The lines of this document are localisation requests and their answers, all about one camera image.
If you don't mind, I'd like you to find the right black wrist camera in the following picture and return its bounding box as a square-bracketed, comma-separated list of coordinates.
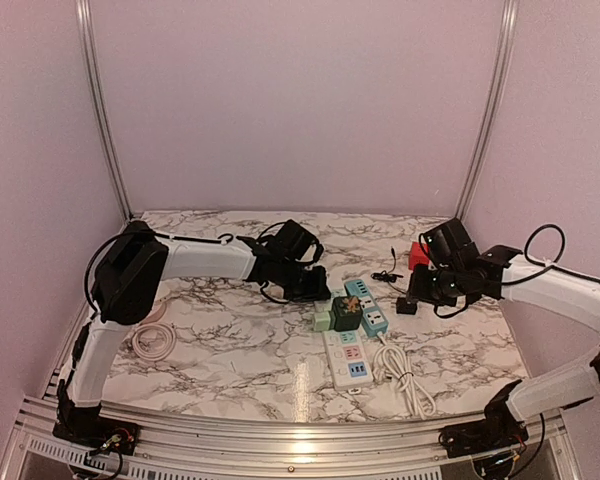
[423, 218, 480, 271]

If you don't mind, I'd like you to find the black power adapter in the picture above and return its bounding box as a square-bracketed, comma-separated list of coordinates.
[395, 296, 418, 315]

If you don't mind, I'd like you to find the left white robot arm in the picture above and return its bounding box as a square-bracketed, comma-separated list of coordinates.
[58, 220, 331, 445]

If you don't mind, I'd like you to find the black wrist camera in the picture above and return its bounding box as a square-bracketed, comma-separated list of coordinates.
[423, 218, 480, 271]
[266, 219, 324, 266]

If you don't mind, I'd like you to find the white long power strip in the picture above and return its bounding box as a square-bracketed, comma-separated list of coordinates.
[312, 287, 376, 394]

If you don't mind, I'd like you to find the dark green cube adapter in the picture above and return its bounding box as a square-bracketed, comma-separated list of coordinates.
[331, 296, 363, 332]

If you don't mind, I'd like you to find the teal power strip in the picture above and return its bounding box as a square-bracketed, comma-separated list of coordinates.
[344, 279, 389, 338]

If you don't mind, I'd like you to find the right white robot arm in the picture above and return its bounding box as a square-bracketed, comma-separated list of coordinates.
[408, 245, 600, 448]

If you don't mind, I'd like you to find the right aluminium post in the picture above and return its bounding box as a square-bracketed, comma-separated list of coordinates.
[454, 0, 520, 220]

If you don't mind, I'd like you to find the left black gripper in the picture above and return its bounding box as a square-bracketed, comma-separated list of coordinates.
[276, 259, 330, 303]

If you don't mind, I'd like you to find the white teal strip cord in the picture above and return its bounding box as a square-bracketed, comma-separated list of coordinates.
[372, 334, 437, 419]

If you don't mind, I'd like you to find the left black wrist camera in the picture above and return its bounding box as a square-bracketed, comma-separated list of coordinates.
[266, 219, 324, 266]

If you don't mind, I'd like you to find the black adapter cable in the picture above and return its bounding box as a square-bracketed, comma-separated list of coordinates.
[372, 244, 406, 286]

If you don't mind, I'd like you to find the red cube socket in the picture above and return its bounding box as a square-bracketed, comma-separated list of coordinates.
[408, 242, 430, 271]

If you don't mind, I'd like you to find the light green plug adapter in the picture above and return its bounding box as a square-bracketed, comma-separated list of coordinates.
[312, 311, 334, 332]

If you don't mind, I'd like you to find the aluminium front rail frame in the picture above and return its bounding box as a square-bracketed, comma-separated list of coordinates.
[0, 394, 584, 480]

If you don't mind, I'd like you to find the left aluminium post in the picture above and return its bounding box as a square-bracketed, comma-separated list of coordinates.
[75, 0, 133, 221]

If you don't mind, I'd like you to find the aluminium post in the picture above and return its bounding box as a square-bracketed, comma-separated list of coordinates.
[75, 0, 133, 221]
[454, 0, 520, 220]

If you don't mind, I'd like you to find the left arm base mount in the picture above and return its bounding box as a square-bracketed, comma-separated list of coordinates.
[52, 392, 139, 455]

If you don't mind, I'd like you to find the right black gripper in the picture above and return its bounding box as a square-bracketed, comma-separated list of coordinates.
[409, 262, 465, 306]

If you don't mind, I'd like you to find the beige round power strip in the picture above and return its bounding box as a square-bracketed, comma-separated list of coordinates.
[144, 285, 170, 323]

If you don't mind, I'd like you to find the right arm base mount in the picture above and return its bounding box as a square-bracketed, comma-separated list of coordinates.
[438, 380, 529, 458]

